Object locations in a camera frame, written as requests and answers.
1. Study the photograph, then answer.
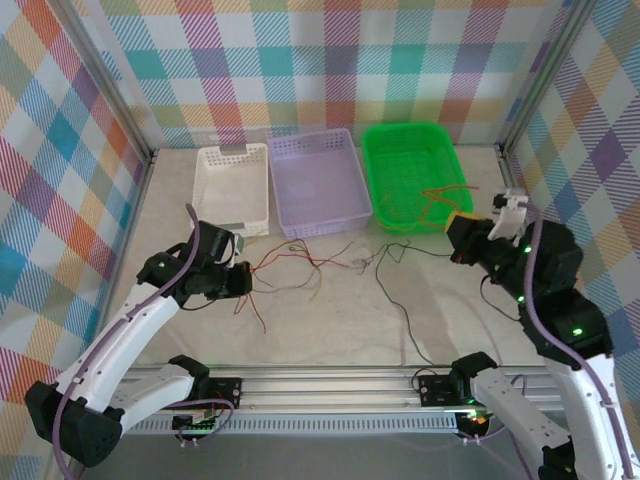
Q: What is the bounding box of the slotted grey cable duct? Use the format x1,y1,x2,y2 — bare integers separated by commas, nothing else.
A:
119,417,464,437

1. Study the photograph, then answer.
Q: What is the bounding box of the right aluminium frame floor beam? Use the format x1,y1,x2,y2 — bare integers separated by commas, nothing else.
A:
497,143,531,201

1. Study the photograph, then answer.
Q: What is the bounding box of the thin orange cable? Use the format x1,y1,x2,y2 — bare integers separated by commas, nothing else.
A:
421,184,480,229

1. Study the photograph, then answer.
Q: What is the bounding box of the green plastic basket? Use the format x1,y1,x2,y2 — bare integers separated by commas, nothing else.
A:
360,121,475,235

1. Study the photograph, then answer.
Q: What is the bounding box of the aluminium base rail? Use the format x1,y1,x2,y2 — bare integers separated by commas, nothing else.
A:
119,366,561,416

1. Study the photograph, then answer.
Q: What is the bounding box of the white plastic basket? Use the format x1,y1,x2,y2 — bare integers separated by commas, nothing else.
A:
191,142,271,239

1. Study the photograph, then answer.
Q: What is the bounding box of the long thin black cable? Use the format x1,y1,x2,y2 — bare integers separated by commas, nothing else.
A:
374,239,454,369

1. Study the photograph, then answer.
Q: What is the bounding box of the purple plastic basket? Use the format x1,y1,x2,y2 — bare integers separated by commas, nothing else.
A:
267,127,374,238

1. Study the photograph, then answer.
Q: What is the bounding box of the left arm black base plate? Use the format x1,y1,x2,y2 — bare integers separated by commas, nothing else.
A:
207,377,245,410

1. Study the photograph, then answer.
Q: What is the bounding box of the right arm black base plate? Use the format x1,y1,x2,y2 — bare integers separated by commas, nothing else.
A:
417,374,454,407

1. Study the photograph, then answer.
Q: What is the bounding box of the right aluminium frame post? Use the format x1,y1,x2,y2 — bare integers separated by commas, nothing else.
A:
497,0,601,156

